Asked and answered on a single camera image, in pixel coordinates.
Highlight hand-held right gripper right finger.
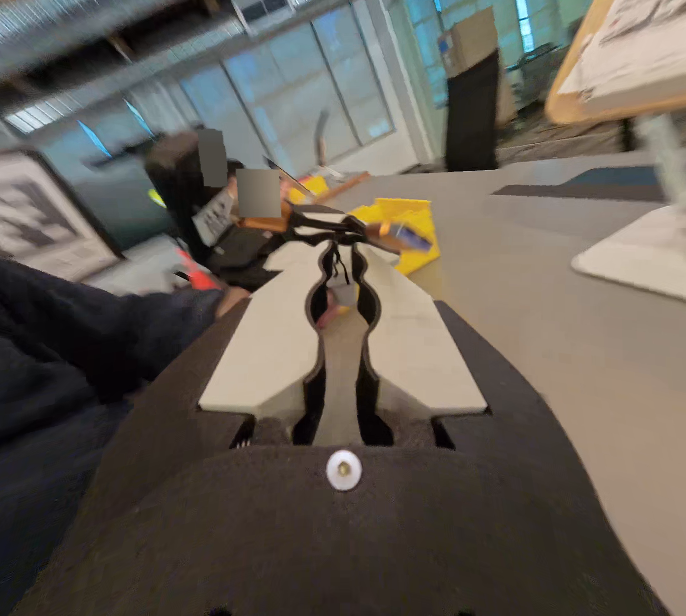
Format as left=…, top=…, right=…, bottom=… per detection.
left=351, top=243, right=488, bottom=446

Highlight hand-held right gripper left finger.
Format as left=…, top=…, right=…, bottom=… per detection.
left=197, top=243, right=329, bottom=446

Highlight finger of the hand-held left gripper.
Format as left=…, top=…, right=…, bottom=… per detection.
left=262, top=240, right=329, bottom=275
left=291, top=213, right=372, bottom=242

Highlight black usb cable orange plugs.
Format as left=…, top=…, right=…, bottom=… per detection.
left=327, top=221, right=404, bottom=287

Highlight yellow plastic bin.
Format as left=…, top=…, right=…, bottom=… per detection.
left=347, top=197, right=442, bottom=277

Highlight person's left hand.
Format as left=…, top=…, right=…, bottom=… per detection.
left=214, top=285, right=252, bottom=317

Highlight cardboard box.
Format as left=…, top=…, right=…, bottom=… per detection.
left=437, top=6, right=518, bottom=126

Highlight black white framed poster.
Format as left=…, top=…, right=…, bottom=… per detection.
left=0, top=149, right=123, bottom=281

